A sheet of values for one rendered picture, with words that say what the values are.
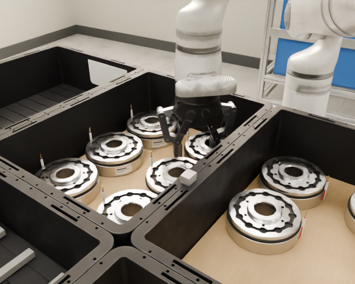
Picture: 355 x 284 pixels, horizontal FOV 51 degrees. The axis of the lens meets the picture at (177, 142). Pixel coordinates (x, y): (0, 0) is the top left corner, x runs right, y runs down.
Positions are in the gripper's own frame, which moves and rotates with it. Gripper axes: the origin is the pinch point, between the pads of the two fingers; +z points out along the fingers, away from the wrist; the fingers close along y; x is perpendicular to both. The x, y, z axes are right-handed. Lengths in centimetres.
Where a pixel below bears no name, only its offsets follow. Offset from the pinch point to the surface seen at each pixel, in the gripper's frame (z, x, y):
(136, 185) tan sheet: 2.1, 5.6, 11.2
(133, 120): -0.8, -11.9, 10.6
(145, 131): -0.8, -7.3, 8.5
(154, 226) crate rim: -7.9, 25.8, 10.0
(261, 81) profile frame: 60, -164, -79
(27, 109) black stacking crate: 2.1, -27.1, 34.5
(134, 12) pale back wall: 51, -339, -6
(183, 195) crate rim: -7.9, 21.3, 6.0
